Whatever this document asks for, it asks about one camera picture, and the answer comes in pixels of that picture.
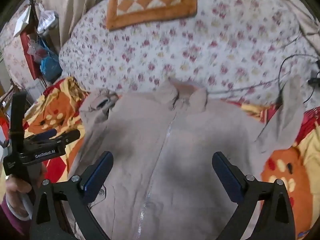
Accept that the blue plastic bag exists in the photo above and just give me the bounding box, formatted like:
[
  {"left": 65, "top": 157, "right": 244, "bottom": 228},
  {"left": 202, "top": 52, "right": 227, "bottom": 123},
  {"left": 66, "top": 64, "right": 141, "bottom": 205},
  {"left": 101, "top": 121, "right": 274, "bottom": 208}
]
[{"left": 39, "top": 51, "right": 62, "bottom": 81}]

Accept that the beige curtain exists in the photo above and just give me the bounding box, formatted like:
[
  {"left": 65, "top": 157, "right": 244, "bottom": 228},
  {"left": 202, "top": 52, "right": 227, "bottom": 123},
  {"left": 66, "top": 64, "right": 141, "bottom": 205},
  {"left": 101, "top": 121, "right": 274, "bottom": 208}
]
[{"left": 32, "top": 0, "right": 107, "bottom": 53}]

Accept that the person's left hand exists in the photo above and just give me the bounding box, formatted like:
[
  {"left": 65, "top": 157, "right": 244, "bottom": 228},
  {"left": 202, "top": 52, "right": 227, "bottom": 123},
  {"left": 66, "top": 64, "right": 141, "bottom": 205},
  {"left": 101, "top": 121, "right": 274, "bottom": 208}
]
[{"left": 5, "top": 164, "right": 48, "bottom": 202}]

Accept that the black cable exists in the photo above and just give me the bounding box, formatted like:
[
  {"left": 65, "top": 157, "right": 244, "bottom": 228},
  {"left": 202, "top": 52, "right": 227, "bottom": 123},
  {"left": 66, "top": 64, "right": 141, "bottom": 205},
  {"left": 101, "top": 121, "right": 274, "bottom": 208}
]
[{"left": 279, "top": 54, "right": 320, "bottom": 104}]

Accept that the red wooden frame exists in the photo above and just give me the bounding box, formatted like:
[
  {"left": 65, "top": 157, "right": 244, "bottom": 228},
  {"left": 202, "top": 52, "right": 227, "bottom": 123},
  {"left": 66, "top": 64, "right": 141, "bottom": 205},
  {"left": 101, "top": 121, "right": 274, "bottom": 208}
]
[{"left": 20, "top": 31, "right": 41, "bottom": 78}]

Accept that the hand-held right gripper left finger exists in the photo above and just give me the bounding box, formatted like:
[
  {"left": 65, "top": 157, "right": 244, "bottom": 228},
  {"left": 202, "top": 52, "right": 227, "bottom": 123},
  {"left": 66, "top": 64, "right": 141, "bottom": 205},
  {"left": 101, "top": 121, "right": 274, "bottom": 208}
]
[{"left": 30, "top": 151, "right": 114, "bottom": 240}]

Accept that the orange red printed blanket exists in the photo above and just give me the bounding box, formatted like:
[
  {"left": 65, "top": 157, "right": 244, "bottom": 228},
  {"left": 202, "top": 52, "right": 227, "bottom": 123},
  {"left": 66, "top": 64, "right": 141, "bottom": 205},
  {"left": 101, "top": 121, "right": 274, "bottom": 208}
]
[{"left": 22, "top": 76, "right": 320, "bottom": 240}]

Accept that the pale floral cloth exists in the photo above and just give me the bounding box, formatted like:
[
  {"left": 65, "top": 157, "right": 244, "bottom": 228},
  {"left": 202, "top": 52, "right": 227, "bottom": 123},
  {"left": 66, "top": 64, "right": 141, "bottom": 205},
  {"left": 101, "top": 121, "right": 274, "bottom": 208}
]
[{"left": 0, "top": 5, "right": 38, "bottom": 89}]

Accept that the clear plastic bag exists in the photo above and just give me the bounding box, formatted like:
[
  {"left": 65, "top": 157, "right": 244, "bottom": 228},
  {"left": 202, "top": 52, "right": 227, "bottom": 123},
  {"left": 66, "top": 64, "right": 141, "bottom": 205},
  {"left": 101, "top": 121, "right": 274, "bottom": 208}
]
[{"left": 37, "top": 9, "right": 59, "bottom": 34}]

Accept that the beige zip jacket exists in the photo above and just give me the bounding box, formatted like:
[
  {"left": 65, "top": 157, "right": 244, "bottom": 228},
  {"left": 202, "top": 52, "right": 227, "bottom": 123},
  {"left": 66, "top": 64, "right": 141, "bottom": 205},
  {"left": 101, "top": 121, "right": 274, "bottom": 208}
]
[{"left": 67, "top": 76, "right": 305, "bottom": 240}]

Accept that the person's left forearm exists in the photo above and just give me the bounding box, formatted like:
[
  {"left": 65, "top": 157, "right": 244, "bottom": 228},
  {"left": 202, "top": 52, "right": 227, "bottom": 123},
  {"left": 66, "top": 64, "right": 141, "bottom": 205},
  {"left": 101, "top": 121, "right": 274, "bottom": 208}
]
[{"left": 0, "top": 195, "right": 33, "bottom": 237}]

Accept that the floral quilt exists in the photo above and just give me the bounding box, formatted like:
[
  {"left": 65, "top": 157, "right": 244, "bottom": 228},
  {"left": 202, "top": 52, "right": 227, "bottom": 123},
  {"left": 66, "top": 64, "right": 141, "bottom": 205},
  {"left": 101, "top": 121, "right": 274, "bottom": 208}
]
[{"left": 59, "top": 0, "right": 320, "bottom": 110}]

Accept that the orange checkered mat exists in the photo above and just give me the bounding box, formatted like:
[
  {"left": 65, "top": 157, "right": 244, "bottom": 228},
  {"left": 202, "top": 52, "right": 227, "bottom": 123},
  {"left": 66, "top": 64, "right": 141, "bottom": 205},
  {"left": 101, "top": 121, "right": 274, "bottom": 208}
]
[{"left": 105, "top": 0, "right": 198, "bottom": 31}]

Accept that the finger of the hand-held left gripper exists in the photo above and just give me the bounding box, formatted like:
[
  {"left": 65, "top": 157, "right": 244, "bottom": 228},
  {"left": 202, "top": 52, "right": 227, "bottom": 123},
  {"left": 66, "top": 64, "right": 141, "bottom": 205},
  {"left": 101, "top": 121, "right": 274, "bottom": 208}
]
[
  {"left": 25, "top": 129, "right": 81, "bottom": 146},
  {"left": 31, "top": 129, "right": 57, "bottom": 140}
]

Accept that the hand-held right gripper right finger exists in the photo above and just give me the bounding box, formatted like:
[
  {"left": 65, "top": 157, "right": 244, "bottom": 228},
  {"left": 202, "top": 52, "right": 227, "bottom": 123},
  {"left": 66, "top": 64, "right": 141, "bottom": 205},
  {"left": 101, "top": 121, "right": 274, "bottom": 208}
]
[{"left": 212, "top": 152, "right": 297, "bottom": 240}]

